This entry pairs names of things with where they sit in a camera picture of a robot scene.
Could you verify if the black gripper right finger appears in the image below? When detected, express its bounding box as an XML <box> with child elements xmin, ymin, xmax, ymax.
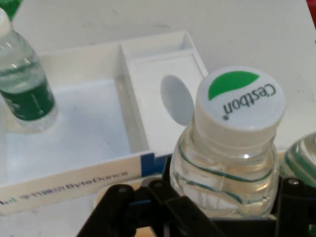
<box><xmin>274</xmin><ymin>176</ymin><xmax>316</xmax><ymax>237</ymax></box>

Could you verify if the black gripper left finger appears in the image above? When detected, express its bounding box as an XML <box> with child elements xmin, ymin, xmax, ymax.
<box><xmin>76</xmin><ymin>154</ymin><xmax>223</xmax><ymax>237</ymax></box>

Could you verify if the green label water bottle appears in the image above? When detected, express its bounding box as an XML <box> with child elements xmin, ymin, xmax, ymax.
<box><xmin>278</xmin><ymin>132</ymin><xmax>316</xmax><ymax>186</ymax></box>
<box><xmin>0</xmin><ymin>7</ymin><xmax>59</xmax><ymax>133</ymax></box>
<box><xmin>170</xmin><ymin>66</ymin><xmax>286</xmax><ymax>219</ymax></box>

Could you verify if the white divided tray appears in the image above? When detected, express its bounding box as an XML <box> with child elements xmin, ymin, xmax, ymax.
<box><xmin>0</xmin><ymin>30</ymin><xmax>209</xmax><ymax>215</ymax></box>

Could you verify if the red foam block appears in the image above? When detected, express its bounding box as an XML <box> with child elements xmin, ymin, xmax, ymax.
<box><xmin>306</xmin><ymin>0</ymin><xmax>316</xmax><ymax>38</ymax></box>

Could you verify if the green foam block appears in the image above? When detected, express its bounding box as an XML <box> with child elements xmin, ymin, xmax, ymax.
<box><xmin>2</xmin><ymin>0</ymin><xmax>24</xmax><ymax>21</ymax></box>

